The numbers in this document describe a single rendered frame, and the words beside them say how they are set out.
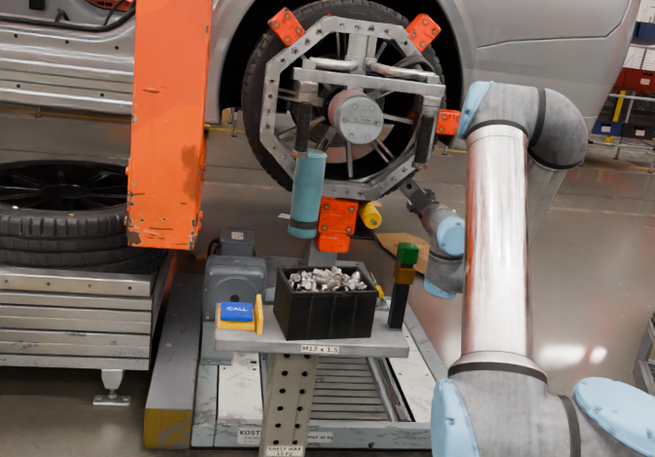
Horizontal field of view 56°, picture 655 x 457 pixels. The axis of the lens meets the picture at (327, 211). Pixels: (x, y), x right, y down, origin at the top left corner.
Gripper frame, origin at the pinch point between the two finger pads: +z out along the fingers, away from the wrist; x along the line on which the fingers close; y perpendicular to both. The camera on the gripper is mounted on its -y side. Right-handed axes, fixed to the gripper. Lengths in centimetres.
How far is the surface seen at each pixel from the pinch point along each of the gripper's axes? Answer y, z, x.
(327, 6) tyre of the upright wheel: -58, 15, 13
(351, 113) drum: -33.5, -7.5, -0.9
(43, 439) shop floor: -23, -36, -115
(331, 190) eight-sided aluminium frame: -14.2, 7.3, -19.4
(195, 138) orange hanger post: -57, -30, -35
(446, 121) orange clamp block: -9.2, 6.9, 22.1
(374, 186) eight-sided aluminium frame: -6.5, 7.3, -8.0
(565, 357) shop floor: 99, 15, 10
